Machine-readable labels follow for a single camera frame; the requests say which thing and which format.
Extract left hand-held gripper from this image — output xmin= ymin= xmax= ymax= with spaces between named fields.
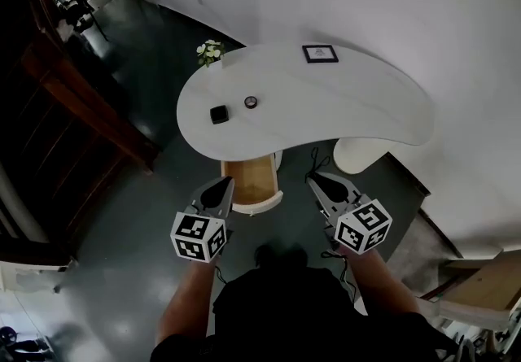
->
xmin=169 ymin=176 xmax=235 ymax=264

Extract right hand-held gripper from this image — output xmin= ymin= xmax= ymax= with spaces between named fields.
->
xmin=307 ymin=172 xmax=393 ymax=255

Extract large wooden drawer white front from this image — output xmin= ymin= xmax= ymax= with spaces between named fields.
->
xmin=220 ymin=153 xmax=284 ymax=216

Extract black square box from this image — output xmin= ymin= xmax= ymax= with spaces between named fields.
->
xmin=209 ymin=105 xmax=230 ymax=125

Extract person's right forearm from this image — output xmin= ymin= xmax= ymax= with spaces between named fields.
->
xmin=345 ymin=248 xmax=420 ymax=316

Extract person's left forearm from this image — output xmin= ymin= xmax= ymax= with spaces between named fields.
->
xmin=156 ymin=258 xmax=217 ymax=347

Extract white curved desk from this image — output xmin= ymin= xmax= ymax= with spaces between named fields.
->
xmin=176 ymin=41 xmax=436 ymax=215

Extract person's black right shoe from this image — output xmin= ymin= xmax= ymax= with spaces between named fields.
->
xmin=280 ymin=245 xmax=309 ymax=268

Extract person's black shoe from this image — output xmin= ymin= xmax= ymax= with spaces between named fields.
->
xmin=254 ymin=244 xmax=278 ymax=268
xmin=280 ymin=245 xmax=309 ymax=268

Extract person's black left shoe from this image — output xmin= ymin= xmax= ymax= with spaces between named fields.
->
xmin=254 ymin=244 xmax=278 ymax=268

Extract person's black shirt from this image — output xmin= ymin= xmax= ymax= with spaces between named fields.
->
xmin=149 ymin=266 xmax=463 ymax=362

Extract white flowers in vase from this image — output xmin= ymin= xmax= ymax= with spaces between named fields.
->
xmin=195 ymin=39 xmax=229 ymax=68

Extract dark wooden furniture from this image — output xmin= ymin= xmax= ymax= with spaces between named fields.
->
xmin=0 ymin=0 xmax=160 ymax=264

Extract grey wooden panels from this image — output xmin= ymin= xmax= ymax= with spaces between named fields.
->
xmin=418 ymin=248 xmax=521 ymax=333

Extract white furniture piece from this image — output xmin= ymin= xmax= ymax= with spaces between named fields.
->
xmin=0 ymin=258 xmax=78 ymax=293

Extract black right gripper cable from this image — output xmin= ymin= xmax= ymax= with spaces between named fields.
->
xmin=321 ymin=250 xmax=360 ymax=305

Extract black picture frame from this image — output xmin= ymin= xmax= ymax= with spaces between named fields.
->
xmin=301 ymin=44 xmax=339 ymax=65

